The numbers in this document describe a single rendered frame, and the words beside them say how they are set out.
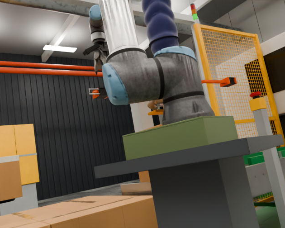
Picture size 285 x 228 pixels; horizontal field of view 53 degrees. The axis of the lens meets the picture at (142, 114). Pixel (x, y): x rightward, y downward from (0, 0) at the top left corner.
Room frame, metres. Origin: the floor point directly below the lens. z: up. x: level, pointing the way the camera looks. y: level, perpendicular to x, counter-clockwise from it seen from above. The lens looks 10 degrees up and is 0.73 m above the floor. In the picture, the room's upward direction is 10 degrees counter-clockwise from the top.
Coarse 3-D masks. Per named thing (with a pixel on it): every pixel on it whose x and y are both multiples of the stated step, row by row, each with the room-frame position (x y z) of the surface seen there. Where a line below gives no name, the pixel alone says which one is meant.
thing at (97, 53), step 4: (96, 40) 1.68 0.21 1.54; (100, 40) 1.68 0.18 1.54; (100, 44) 1.73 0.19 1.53; (104, 44) 1.72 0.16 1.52; (100, 48) 1.70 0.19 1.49; (104, 48) 1.70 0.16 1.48; (96, 52) 1.70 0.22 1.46; (104, 52) 1.71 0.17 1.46; (108, 52) 1.72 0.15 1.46; (96, 56) 1.70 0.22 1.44
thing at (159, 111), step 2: (160, 108) 2.07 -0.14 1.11; (162, 108) 2.07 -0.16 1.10; (154, 110) 2.00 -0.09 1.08; (156, 110) 1.99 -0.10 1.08; (158, 110) 2.00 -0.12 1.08; (160, 110) 2.01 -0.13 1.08; (162, 110) 2.02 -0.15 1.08; (150, 112) 2.04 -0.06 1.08; (152, 112) 2.02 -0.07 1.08; (154, 112) 2.00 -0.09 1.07; (156, 112) 2.00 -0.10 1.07; (158, 112) 2.01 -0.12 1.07; (160, 112) 2.03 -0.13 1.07; (162, 112) 2.04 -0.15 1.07; (148, 114) 2.06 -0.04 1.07; (150, 114) 2.05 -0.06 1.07; (152, 114) 2.07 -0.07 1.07; (154, 114) 2.08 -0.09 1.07; (156, 114) 2.10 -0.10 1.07; (158, 114) 2.11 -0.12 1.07; (160, 114) 2.13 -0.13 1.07
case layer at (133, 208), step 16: (48, 208) 2.00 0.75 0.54; (64, 208) 1.82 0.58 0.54; (80, 208) 1.68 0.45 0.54; (96, 208) 1.55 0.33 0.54; (112, 208) 1.46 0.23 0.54; (128, 208) 1.51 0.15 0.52; (144, 208) 1.56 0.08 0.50; (0, 224) 1.58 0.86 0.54; (16, 224) 1.47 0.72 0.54; (32, 224) 1.37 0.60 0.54; (48, 224) 1.28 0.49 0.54; (64, 224) 1.32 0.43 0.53; (80, 224) 1.36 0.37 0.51; (96, 224) 1.40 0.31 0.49; (112, 224) 1.45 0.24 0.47; (128, 224) 1.50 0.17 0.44; (144, 224) 1.55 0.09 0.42
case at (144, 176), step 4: (160, 124) 1.74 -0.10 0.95; (148, 128) 1.84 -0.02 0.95; (140, 172) 1.98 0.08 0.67; (144, 172) 1.94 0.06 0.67; (140, 176) 1.99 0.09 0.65; (144, 176) 1.95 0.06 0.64; (148, 176) 1.91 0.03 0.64; (140, 180) 1.99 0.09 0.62; (144, 180) 1.96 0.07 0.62; (148, 180) 1.92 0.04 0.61
